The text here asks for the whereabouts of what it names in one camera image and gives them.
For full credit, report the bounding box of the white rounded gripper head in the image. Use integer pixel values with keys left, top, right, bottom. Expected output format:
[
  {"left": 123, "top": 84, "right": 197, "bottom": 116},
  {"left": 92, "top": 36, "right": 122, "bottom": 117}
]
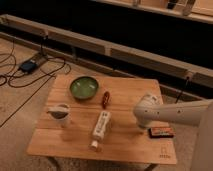
[{"left": 133, "top": 93, "right": 160, "bottom": 129}]

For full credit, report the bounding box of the dark rectangular eraser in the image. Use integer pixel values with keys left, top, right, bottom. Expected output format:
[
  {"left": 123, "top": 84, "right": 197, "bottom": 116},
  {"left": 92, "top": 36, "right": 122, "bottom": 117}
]
[{"left": 148, "top": 127, "right": 174, "bottom": 138}]

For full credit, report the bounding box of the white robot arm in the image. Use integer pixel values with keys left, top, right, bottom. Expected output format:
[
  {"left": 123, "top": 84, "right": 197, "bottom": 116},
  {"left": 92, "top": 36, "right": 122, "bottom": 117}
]
[{"left": 133, "top": 94, "right": 213, "bottom": 171}]

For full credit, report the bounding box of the small red-brown oblong object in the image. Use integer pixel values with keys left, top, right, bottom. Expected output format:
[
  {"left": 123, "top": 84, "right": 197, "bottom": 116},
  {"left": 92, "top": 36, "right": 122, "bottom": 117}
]
[{"left": 102, "top": 91, "right": 110, "bottom": 109}]

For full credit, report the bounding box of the white bottle lying down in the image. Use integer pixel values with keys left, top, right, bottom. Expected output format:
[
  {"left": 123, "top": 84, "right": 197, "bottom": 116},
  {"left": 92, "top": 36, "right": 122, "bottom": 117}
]
[{"left": 90, "top": 111, "right": 111, "bottom": 150}]

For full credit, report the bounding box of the wooden folding table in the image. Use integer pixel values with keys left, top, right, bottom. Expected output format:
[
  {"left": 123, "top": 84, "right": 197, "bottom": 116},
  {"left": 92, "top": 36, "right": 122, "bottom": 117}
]
[{"left": 27, "top": 75, "right": 177, "bottom": 165}]

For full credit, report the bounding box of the green ceramic bowl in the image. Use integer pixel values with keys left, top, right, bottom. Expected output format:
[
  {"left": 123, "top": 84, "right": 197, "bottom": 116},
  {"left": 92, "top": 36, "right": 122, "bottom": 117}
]
[{"left": 69, "top": 76, "right": 99, "bottom": 100}]

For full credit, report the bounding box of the white cup with spoon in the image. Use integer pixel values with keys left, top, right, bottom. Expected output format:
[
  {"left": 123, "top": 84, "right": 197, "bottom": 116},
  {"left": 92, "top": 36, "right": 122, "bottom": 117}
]
[{"left": 47, "top": 104, "right": 70, "bottom": 128}]

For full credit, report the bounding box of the blue power adapter box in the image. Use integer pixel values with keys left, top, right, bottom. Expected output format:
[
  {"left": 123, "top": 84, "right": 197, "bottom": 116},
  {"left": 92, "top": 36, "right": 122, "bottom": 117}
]
[{"left": 19, "top": 60, "right": 37, "bottom": 73}]

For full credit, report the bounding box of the long wooden shelf frame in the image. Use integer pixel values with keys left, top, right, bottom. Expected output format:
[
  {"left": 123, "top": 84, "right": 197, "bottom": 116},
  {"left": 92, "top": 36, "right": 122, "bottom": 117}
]
[{"left": 0, "top": 14, "right": 213, "bottom": 98}]

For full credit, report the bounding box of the black floor cable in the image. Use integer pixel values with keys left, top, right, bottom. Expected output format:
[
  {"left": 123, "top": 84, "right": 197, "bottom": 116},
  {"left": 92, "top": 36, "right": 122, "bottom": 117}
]
[{"left": 0, "top": 34, "right": 72, "bottom": 129}]

